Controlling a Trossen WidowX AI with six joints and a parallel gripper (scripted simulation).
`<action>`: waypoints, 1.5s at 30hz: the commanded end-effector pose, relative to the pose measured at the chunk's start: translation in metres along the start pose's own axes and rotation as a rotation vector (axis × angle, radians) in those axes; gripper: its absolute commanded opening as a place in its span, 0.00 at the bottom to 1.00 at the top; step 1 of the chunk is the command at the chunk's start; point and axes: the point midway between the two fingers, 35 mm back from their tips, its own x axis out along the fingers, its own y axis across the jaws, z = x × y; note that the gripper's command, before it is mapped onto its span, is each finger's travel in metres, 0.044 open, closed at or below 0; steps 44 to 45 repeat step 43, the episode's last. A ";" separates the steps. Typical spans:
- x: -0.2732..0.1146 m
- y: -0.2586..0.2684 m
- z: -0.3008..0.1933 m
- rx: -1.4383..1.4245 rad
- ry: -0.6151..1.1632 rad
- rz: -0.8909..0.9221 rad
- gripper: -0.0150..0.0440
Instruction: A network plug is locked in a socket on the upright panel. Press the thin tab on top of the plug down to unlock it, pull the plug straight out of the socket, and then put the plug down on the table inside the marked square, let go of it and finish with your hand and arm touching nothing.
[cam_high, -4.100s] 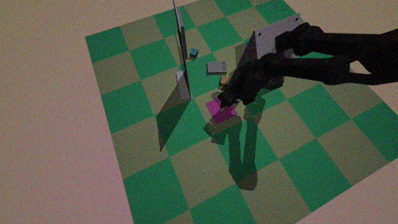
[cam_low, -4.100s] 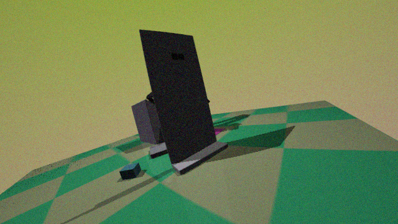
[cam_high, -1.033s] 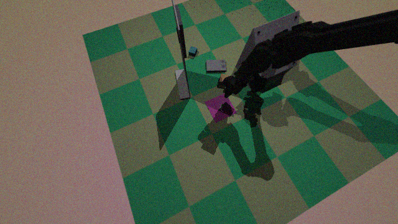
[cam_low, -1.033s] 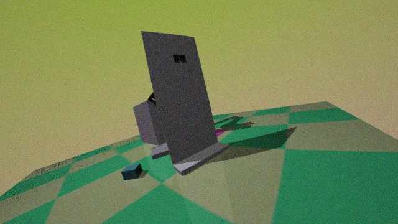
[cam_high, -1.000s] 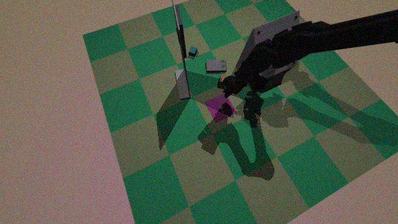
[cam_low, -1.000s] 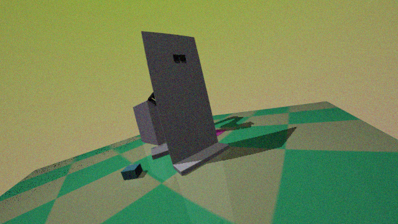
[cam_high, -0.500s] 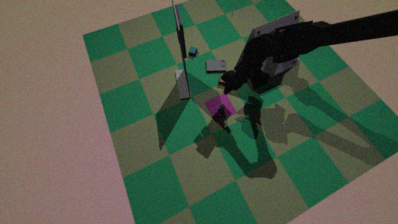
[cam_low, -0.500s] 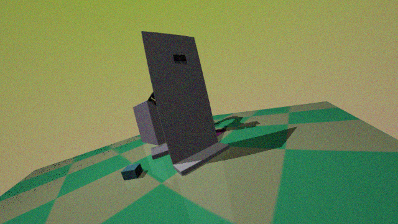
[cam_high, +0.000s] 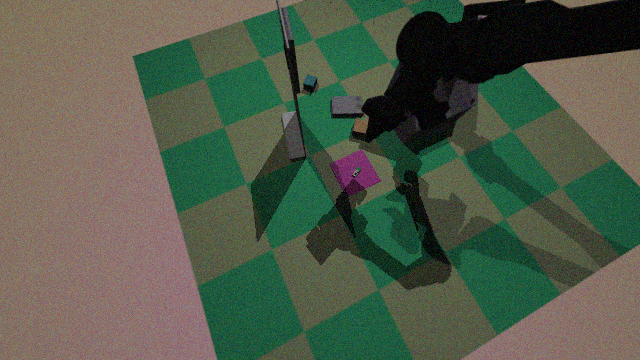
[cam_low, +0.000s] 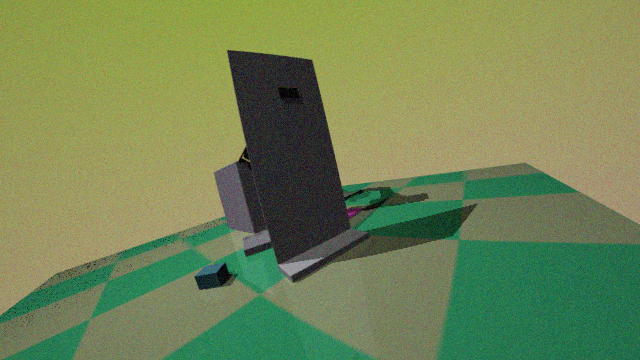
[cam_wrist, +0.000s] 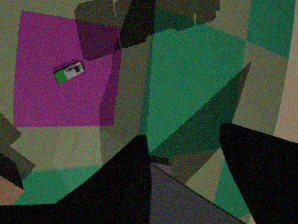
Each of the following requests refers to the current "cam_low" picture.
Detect magenta square zone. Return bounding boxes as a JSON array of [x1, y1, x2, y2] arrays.
[[347, 209, 363, 220]]

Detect black panel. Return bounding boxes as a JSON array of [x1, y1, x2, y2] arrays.
[[227, 50, 370, 282]]

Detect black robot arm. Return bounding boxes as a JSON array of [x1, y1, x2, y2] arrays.
[[238, 147, 252, 170]]

